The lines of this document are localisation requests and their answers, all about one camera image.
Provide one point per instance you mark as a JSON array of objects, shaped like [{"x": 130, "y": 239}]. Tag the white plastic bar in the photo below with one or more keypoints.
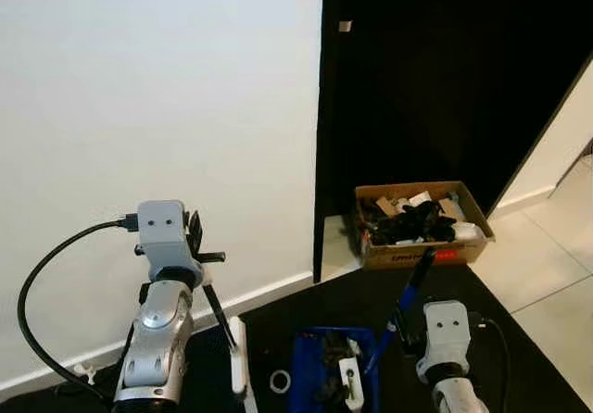
[{"x": 350, "y": 385}]

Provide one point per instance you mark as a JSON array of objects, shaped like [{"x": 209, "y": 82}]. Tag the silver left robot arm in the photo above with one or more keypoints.
[{"x": 153, "y": 339}]

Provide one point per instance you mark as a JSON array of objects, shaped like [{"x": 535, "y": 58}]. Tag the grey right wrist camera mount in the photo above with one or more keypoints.
[{"x": 445, "y": 330}]

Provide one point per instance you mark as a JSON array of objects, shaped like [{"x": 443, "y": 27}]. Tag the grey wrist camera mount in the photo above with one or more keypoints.
[
  {"x": 159, "y": 228},
  {"x": 445, "y": 330}
]

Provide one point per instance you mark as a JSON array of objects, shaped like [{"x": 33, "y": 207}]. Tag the black debris pieces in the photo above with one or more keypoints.
[{"x": 329, "y": 376}]

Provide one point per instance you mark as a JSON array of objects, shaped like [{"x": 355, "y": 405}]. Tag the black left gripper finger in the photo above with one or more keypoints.
[
  {"x": 199, "y": 231},
  {"x": 190, "y": 232}
]

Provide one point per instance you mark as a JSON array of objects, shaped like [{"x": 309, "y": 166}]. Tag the white plastic hook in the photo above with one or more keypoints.
[{"x": 85, "y": 373}]

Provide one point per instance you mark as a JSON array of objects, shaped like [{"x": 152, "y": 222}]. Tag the black floor mat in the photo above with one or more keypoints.
[{"x": 278, "y": 311}]

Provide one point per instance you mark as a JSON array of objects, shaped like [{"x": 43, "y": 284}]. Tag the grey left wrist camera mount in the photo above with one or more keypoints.
[{"x": 159, "y": 228}]

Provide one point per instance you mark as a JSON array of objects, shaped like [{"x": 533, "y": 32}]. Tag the brown cardboard box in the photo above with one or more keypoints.
[{"x": 389, "y": 257}]

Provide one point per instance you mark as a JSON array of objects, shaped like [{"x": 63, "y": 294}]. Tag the black side door panel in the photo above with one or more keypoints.
[{"x": 586, "y": 149}]

